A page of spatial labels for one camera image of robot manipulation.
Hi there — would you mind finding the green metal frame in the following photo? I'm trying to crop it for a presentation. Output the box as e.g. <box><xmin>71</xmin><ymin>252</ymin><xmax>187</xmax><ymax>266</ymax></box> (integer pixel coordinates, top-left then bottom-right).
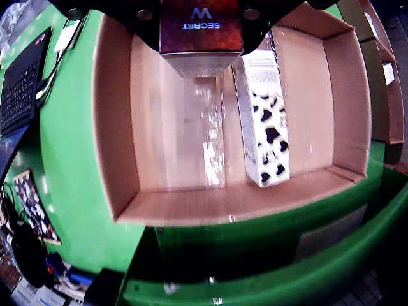
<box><xmin>116</xmin><ymin>140</ymin><xmax>408</xmax><ymax>306</ymax></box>

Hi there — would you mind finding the blue cylinder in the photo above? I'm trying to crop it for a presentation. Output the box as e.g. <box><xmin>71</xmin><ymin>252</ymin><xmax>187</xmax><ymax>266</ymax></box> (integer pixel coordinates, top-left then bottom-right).
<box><xmin>68</xmin><ymin>266</ymin><xmax>95</xmax><ymax>284</ymax></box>

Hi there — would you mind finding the black rounded object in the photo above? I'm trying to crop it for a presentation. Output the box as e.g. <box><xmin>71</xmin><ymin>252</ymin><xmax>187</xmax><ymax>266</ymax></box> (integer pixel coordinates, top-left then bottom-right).
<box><xmin>11</xmin><ymin>222</ymin><xmax>48</xmax><ymax>288</ymax></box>

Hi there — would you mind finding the cow print flat pack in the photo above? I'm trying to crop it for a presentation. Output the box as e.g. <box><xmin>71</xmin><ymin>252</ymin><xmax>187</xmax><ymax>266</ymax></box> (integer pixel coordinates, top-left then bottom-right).
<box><xmin>12</xmin><ymin>168</ymin><xmax>62</xmax><ymax>246</ymax></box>

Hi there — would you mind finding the cow print carton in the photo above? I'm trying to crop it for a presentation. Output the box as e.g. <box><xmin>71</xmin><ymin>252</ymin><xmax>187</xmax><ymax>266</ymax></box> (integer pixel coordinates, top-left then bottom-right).
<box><xmin>232</xmin><ymin>50</ymin><xmax>291</xmax><ymax>189</ymax></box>

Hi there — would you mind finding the plain white carton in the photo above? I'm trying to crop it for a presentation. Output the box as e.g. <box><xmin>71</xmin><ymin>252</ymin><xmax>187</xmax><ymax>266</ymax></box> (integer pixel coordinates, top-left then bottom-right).
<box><xmin>382</xmin><ymin>62</ymin><xmax>395</xmax><ymax>86</ymax></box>

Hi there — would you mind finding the white black cable bundle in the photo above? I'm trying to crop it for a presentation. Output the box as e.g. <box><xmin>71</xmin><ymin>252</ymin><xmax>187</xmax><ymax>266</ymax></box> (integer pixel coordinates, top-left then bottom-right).
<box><xmin>34</xmin><ymin>18</ymin><xmax>84</xmax><ymax>103</ymax></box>

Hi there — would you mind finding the grey flat sheet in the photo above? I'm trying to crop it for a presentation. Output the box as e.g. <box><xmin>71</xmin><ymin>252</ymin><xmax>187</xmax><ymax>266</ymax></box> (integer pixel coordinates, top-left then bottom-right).
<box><xmin>298</xmin><ymin>205</ymin><xmax>369</xmax><ymax>261</ymax></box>

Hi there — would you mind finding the large cardboard tray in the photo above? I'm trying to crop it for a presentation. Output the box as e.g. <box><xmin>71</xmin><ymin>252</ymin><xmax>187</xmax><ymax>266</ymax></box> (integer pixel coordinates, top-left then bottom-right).
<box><xmin>92</xmin><ymin>1</ymin><xmax>372</xmax><ymax>227</ymax></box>

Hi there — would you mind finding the clear plastic bag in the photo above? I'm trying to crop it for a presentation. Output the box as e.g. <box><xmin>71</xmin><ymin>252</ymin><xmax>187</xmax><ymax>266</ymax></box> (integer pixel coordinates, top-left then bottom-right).
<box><xmin>0</xmin><ymin>0</ymin><xmax>42</xmax><ymax>61</ymax></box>

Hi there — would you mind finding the black laptop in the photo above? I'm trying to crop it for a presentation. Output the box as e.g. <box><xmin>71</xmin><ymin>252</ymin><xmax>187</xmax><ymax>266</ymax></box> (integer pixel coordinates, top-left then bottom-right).
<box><xmin>0</xmin><ymin>27</ymin><xmax>54</xmax><ymax>182</ymax></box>

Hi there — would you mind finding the red-brown Secret carton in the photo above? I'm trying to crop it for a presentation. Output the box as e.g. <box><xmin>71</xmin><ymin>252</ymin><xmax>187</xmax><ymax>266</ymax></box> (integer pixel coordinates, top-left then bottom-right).
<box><xmin>158</xmin><ymin>0</ymin><xmax>245</xmax><ymax>79</ymax></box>

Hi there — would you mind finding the blue red small device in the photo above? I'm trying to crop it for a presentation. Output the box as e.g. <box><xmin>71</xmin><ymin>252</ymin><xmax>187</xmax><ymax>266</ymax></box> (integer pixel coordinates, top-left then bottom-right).
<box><xmin>46</xmin><ymin>253</ymin><xmax>64</xmax><ymax>275</ymax></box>

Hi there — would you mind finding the white power adapter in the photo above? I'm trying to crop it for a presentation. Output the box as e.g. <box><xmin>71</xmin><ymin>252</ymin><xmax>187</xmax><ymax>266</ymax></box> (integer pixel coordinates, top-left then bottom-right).
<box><xmin>54</xmin><ymin>25</ymin><xmax>80</xmax><ymax>54</ymax></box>

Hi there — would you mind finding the printed paper sheet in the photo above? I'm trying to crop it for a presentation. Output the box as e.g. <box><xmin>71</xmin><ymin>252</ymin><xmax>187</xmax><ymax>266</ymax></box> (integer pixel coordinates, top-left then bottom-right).
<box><xmin>11</xmin><ymin>282</ymin><xmax>64</xmax><ymax>306</ymax></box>

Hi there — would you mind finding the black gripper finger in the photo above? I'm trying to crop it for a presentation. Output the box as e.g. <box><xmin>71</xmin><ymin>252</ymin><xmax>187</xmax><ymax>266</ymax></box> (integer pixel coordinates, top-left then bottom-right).
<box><xmin>52</xmin><ymin>0</ymin><xmax>161</xmax><ymax>54</ymax></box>
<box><xmin>242</xmin><ymin>0</ymin><xmax>339</xmax><ymax>54</ymax></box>

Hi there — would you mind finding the black desk device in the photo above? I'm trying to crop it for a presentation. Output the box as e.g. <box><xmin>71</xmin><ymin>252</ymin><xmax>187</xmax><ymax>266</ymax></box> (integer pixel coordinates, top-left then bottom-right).
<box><xmin>84</xmin><ymin>268</ymin><xmax>125</xmax><ymax>306</ymax></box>

